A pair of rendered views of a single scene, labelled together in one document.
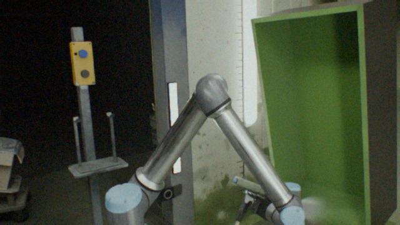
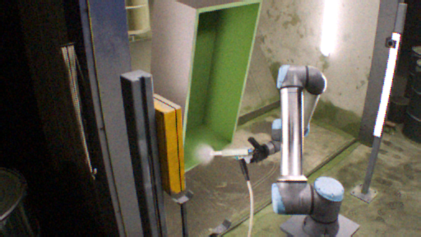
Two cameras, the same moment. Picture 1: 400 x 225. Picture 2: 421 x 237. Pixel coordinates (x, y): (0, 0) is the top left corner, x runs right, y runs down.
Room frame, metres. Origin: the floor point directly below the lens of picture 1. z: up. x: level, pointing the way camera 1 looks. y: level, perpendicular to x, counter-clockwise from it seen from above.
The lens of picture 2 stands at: (1.95, 1.53, 1.91)
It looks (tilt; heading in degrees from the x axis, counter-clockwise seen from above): 27 degrees down; 263
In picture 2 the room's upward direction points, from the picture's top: 1 degrees counter-clockwise
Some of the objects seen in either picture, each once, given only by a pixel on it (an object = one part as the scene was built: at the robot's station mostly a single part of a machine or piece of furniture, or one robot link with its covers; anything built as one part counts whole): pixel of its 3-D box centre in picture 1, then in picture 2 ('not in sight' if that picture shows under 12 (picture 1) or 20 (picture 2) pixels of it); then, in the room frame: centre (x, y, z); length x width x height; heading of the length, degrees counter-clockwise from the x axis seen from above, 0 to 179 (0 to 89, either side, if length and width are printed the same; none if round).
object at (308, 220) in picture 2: not in sight; (322, 219); (1.25, 0.33, 0.69); 0.19 x 0.19 x 0.10
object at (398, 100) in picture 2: not in sight; (398, 109); (-0.86, -1.86, 0.14); 0.31 x 0.29 x 0.28; 34
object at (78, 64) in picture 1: (82, 64); (162, 146); (1.99, 0.71, 1.42); 0.12 x 0.06 x 0.26; 124
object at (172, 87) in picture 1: (174, 129); not in sight; (2.12, 0.18, 0.96); 0.06 x 0.02 x 0.63; 124
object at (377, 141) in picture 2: not in sight; (384, 109); (0.34, -0.57, 0.82); 0.05 x 0.05 x 1.64; 34
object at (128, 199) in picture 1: (125, 208); (325, 198); (1.26, 0.33, 0.83); 0.17 x 0.15 x 0.18; 169
